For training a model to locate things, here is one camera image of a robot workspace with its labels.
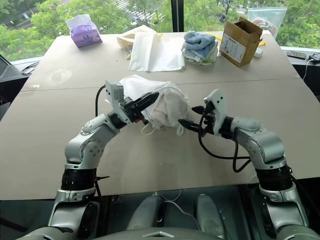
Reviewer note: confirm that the flat white cloth bags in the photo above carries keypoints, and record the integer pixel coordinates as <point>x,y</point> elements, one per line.
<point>155,52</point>

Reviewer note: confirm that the yellow strip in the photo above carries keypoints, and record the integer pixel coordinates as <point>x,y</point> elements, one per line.
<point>219,37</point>

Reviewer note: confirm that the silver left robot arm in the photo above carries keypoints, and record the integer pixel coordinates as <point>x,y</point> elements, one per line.
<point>85,147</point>

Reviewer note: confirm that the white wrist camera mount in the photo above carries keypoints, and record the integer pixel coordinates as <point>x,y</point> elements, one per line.
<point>115,96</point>
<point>219,110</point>

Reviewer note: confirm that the pale green folded towel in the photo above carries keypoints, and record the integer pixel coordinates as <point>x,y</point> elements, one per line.
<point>203,61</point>

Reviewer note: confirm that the open brown cardboard box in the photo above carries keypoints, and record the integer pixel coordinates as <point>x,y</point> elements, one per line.
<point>238,43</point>

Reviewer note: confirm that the purple tissue pack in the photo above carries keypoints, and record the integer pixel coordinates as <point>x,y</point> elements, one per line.
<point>84,33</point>

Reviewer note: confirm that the grey rounded robot leg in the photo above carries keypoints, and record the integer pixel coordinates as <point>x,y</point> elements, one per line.
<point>147,212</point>
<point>209,216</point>

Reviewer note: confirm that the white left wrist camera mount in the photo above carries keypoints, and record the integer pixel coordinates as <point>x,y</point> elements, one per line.
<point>115,96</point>

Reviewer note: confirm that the blue folded towel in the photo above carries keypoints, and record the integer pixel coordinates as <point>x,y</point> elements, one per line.
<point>200,38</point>

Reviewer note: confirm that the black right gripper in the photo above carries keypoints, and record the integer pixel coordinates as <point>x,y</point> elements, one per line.
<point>209,119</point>

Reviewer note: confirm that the cream cloth bag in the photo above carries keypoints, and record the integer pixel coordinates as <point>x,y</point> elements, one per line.
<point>124,40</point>

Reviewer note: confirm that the dark window frame post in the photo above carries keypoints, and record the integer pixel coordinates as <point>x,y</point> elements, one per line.
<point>177,15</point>

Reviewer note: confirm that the small white adapter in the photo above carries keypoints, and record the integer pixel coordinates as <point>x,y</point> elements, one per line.
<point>258,53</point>

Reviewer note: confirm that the yellow utility knife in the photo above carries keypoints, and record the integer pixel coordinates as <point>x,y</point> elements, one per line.
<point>262,43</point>

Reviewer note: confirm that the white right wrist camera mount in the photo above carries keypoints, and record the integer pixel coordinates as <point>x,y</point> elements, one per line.
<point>219,110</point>

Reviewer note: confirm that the clear plastic zip bag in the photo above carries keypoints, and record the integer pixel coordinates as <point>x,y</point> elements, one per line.
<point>268,16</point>

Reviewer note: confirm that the grey robot torso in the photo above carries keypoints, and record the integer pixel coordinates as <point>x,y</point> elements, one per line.
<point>125,233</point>

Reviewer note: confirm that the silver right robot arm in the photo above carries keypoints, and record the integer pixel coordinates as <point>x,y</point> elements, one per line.
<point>265,145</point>

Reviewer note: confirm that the cream white towel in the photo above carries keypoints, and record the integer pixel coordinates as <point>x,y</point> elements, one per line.
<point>172,110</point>

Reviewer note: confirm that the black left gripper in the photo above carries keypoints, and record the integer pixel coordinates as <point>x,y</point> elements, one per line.
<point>130,109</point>

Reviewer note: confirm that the dark phone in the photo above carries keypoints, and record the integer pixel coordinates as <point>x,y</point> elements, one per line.
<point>296,54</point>

